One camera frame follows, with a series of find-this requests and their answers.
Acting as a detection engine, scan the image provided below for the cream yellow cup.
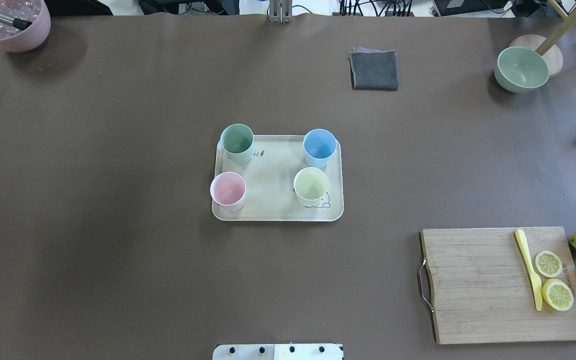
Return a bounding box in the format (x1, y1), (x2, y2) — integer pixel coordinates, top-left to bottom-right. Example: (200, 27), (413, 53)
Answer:
(293, 167), (329, 207)

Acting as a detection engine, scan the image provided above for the blue cup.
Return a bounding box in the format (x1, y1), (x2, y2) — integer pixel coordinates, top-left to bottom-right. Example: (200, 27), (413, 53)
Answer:
(302, 129), (338, 169)

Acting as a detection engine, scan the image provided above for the pink cup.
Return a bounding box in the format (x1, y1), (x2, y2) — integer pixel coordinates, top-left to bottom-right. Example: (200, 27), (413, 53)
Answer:
(210, 171), (247, 211)

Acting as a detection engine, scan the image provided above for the green cup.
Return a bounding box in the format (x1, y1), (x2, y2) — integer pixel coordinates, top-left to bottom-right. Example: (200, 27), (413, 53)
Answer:
(220, 123), (254, 165)

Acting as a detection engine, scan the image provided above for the grey folded cloth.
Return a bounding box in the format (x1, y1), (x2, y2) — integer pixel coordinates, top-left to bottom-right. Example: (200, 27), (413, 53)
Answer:
(349, 47), (399, 91)

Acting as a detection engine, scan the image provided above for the wooden cutting board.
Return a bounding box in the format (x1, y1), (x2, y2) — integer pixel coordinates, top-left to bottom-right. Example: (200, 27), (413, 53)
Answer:
(420, 227), (576, 345)

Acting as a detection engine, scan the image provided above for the green bowl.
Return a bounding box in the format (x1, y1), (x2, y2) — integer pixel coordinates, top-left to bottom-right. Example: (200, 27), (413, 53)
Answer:
(494, 47), (550, 93)

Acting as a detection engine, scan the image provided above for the yellow plastic knife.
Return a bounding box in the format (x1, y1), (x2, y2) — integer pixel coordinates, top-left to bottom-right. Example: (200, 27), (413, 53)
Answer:
(514, 228), (544, 312)

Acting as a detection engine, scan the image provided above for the lemon half slice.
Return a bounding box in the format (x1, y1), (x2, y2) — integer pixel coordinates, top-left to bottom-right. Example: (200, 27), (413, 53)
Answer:
(534, 250), (563, 279)
(541, 278), (574, 312)

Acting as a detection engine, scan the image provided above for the wooden cup rack stand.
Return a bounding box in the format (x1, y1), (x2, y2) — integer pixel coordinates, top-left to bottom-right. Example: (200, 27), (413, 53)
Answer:
(509, 0), (576, 78)

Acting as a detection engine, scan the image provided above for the pink bowl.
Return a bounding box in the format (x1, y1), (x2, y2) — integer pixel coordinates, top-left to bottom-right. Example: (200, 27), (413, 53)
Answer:
(0, 0), (51, 53)

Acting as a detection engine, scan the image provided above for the aluminium frame post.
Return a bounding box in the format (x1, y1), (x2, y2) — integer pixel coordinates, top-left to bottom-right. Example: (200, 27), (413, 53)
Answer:
(268, 0), (293, 24)

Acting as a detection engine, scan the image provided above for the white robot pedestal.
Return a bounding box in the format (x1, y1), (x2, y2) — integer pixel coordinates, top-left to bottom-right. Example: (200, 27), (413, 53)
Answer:
(212, 342), (345, 360)

